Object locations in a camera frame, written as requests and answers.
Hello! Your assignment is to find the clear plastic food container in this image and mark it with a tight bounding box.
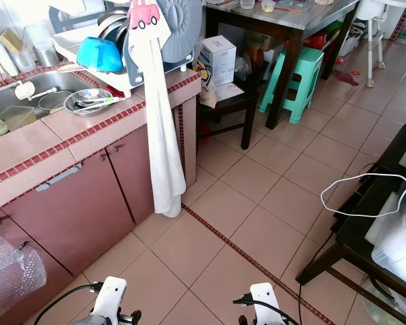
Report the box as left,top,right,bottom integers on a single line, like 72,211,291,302
0,106,38,133

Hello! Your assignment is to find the wide brown cabinet door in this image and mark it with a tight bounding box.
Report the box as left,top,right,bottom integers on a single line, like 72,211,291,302
0,146,136,275

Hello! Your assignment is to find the steel bowl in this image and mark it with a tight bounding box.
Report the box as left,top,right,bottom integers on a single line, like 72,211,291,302
63,89,114,118

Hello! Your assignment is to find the steel sink basin holding dishes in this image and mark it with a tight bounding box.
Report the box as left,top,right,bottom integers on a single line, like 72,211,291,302
0,71,95,139

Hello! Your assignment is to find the clear bubble wrap sheet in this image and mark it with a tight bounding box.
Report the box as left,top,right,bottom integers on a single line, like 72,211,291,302
0,236,48,319

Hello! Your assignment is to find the steel cup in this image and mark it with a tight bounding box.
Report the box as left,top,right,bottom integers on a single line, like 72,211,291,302
32,42,60,67

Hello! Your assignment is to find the beige sponge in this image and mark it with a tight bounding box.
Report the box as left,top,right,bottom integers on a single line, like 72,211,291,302
0,28,23,55

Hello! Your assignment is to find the white dish rack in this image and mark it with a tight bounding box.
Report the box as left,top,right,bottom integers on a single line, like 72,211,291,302
47,5,200,99

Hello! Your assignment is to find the narrow brown cabinet door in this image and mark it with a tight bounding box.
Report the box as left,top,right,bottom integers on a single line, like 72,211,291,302
105,125,156,224

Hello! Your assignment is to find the blue plastic bowl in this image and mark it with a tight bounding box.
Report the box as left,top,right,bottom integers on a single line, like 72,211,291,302
76,37,124,74

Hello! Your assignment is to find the white towel pink car print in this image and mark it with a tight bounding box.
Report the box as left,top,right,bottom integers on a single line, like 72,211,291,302
129,0,187,219

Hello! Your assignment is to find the steel pan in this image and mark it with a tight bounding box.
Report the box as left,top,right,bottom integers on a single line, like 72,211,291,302
95,8,131,41

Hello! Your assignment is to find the grey round lid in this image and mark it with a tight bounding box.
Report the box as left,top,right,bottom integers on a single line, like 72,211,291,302
159,0,202,68

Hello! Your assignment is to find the dark wooden low stool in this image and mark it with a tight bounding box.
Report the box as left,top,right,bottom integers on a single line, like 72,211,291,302
196,80,261,151

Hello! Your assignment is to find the white cardboard box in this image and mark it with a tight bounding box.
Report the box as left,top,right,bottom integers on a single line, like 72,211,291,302
200,35,238,87

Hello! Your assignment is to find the white paper sheet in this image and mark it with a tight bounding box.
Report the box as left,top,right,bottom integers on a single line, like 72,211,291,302
213,83,248,102

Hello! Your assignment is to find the green plastic stool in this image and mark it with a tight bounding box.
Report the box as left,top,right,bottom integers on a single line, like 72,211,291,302
258,47,325,125

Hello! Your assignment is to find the dark wooden table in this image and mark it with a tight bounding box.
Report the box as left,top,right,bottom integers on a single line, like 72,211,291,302
203,0,363,131

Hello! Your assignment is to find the small red object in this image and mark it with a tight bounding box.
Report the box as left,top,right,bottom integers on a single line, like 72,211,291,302
332,68,359,86

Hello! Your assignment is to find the black wooden chair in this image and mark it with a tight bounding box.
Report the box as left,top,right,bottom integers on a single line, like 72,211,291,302
296,124,406,324

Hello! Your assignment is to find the white metal stand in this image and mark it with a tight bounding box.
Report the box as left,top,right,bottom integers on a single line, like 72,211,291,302
354,0,388,89

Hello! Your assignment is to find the clear plastic storage box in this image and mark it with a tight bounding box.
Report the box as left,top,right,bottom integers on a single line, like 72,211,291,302
365,169,406,292

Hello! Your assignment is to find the grey cabinet handle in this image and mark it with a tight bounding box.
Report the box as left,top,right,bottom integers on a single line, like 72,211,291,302
35,162,83,192

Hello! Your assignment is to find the green handled utensil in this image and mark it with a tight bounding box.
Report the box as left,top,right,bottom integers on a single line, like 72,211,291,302
73,96,121,110

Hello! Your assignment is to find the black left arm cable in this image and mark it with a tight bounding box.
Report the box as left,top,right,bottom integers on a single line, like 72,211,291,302
32,284,99,325

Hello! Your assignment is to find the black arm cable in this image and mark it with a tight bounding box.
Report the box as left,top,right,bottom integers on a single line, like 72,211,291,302
233,295,298,325
32,284,99,325

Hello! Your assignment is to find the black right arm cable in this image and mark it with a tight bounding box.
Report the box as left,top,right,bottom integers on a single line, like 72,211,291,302
233,295,298,325

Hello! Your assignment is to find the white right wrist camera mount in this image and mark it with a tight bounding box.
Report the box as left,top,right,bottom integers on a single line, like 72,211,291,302
249,282,287,325

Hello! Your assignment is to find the thin white cable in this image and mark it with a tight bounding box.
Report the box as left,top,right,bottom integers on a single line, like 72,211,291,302
320,173,406,219

